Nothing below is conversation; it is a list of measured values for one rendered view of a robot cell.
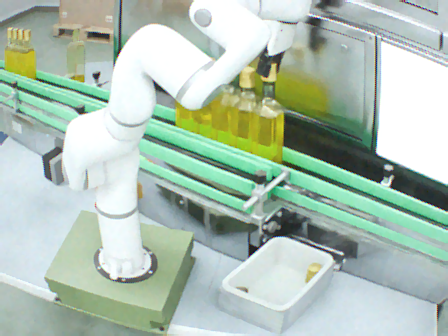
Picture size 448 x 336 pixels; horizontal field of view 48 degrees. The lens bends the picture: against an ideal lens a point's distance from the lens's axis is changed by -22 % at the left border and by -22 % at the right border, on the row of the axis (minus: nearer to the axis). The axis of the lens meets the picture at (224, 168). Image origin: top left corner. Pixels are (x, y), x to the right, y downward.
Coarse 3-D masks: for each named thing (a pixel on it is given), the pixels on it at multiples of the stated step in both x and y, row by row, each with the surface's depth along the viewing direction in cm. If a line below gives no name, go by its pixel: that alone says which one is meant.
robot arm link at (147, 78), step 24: (144, 48) 92; (168, 48) 92; (192, 48) 93; (120, 72) 93; (144, 72) 95; (168, 72) 92; (192, 72) 91; (120, 96) 95; (144, 96) 97; (120, 120) 99; (144, 120) 100
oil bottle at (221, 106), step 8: (216, 96) 148; (224, 96) 146; (232, 96) 146; (216, 104) 148; (224, 104) 147; (216, 112) 150; (224, 112) 148; (216, 120) 151; (224, 120) 149; (216, 128) 152; (224, 128) 150; (216, 136) 153; (224, 136) 151; (224, 144) 152
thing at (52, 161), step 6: (54, 150) 177; (60, 150) 176; (42, 156) 173; (48, 156) 173; (54, 156) 173; (60, 156) 173; (42, 162) 175; (48, 162) 172; (54, 162) 170; (60, 162) 172; (48, 168) 173; (54, 168) 171; (60, 168) 173; (48, 174) 175; (54, 174) 172; (60, 174) 174; (54, 180) 174; (60, 180) 174
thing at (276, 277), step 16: (272, 240) 140; (288, 240) 139; (256, 256) 135; (272, 256) 141; (288, 256) 141; (304, 256) 138; (320, 256) 135; (240, 272) 131; (256, 272) 137; (272, 272) 140; (288, 272) 140; (304, 272) 139; (320, 272) 128; (224, 288) 126; (256, 288) 135; (272, 288) 135; (288, 288) 135; (304, 288) 124; (272, 304) 120; (288, 304) 120
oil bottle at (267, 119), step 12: (264, 108) 141; (276, 108) 141; (252, 120) 144; (264, 120) 142; (276, 120) 142; (264, 132) 143; (276, 132) 144; (264, 144) 145; (276, 144) 145; (264, 156) 146; (276, 156) 147
